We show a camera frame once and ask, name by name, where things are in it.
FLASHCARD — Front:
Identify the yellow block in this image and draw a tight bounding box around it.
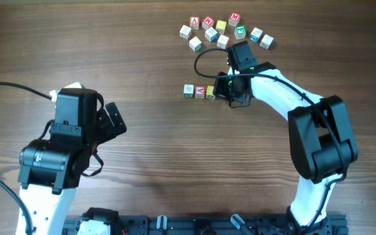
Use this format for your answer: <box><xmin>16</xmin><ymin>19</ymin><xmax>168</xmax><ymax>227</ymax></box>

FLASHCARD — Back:
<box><xmin>206</xmin><ymin>86</ymin><xmax>215</xmax><ymax>99</ymax></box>
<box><xmin>215</xmin><ymin>20</ymin><xmax>227</xmax><ymax>35</ymax></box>

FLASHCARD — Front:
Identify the red picture block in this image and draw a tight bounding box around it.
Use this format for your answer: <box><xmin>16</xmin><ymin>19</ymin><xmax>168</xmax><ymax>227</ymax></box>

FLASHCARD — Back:
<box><xmin>194</xmin><ymin>86</ymin><xmax>206</xmax><ymax>99</ymax></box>

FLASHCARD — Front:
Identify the green number block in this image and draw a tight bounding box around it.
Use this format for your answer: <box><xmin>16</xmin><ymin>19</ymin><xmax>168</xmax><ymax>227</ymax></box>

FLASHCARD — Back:
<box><xmin>183</xmin><ymin>84</ymin><xmax>195</xmax><ymax>97</ymax></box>

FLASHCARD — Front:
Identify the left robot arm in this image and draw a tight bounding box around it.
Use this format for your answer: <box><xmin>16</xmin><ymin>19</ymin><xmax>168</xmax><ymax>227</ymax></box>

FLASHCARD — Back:
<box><xmin>16</xmin><ymin>88</ymin><xmax>127</xmax><ymax>234</ymax></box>

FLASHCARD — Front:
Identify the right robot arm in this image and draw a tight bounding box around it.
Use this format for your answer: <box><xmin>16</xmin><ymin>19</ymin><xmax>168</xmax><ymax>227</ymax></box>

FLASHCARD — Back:
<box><xmin>215</xmin><ymin>41</ymin><xmax>358</xmax><ymax>234</ymax></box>

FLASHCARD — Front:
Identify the plain block with red side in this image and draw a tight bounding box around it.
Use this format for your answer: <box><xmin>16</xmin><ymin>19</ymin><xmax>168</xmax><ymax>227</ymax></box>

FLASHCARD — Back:
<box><xmin>217</xmin><ymin>35</ymin><xmax>229</xmax><ymax>49</ymax></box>

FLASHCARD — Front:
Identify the green letter block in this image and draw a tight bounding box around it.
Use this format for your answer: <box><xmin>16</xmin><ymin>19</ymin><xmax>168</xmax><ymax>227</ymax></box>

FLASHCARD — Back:
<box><xmin>234</xmin><ymin>25</ymin><xmax>247</xmax><ymax>40</ymax></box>

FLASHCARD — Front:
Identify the blue picture block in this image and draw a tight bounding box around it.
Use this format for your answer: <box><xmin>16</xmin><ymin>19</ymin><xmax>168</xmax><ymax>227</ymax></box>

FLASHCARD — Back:
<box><xmin>249</xmin><ymin>27</ymin><xmax>263</xmax><ymax>42</ymax></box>

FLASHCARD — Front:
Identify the plain block far right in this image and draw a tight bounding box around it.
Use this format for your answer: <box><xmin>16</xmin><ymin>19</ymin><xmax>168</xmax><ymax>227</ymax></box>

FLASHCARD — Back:
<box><xmin>260</xmin><ymin>34</ymin><xmax>274</xmax><ymax>50</ymax></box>

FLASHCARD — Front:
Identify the blue sided block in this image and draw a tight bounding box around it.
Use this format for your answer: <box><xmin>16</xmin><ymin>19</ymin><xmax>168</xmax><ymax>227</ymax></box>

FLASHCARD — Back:
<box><xmin>205</xmin><ymin>27</ymin><xmax>218</xmax><ymax>42</ymax></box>

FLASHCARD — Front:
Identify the yellow top block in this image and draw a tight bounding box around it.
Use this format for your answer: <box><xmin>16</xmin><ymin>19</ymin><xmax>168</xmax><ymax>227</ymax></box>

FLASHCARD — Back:
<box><xmin>215</xmin><ymin>20</ymin><xmax>227</xmax><ymax>35</ymax></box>

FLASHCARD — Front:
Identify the red M block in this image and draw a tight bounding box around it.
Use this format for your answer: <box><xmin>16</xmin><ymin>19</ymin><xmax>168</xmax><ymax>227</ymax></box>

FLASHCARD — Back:
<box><xmin>228</xmin><ymin>12</ymin><xmax>241</xmax><ymax>27</ymax></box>

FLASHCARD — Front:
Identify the green sided block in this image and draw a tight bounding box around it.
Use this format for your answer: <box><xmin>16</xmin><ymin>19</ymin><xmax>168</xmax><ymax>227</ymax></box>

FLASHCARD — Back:
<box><xmin>189</xmin><ymin>37</ymin><xmax>202</xmax><ymax>52</ymax></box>

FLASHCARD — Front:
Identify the red W block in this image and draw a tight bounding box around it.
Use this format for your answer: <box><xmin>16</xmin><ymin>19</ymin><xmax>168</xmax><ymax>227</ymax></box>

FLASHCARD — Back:
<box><xmin>202</xmin><ymin>16</ymin><xmax>215</xmax><ymax>30</ymax></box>

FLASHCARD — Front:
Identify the red A block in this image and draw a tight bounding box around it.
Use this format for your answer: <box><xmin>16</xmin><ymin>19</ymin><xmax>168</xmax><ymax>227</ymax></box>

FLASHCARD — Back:
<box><xmin>189</xmin><ymin>16</ymin><xmax>200</xmax><ymax>30</ymax></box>

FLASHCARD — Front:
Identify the plain block far left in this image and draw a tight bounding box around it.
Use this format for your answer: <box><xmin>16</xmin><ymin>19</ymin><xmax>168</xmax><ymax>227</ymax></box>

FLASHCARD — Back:
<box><xmin>180</xmin><ymin>25</ymin><xmax>192</xmax><ymax>39</ymax></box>

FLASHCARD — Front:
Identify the black mounting rail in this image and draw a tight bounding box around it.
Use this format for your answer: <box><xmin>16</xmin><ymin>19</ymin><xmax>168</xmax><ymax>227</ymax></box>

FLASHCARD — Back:
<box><xmin>62</xmin><ymin>213</ymin><xmax>349</xmax><ymax>235</ymax></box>

